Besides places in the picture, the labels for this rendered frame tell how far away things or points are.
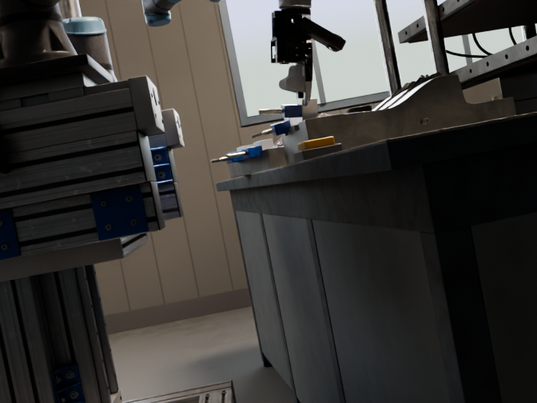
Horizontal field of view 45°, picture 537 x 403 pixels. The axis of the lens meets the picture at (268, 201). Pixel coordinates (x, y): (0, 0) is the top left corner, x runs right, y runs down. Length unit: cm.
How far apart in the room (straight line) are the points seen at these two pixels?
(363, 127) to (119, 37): 298
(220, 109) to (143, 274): 114
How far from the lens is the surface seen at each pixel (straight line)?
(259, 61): 419
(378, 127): 148
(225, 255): 416
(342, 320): 139
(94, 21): 174
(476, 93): 238
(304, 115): 149
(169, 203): 164
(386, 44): 292
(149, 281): 421
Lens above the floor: 78
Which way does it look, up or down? 2 degrees down
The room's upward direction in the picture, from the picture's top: 11 degrees counter-clockwise
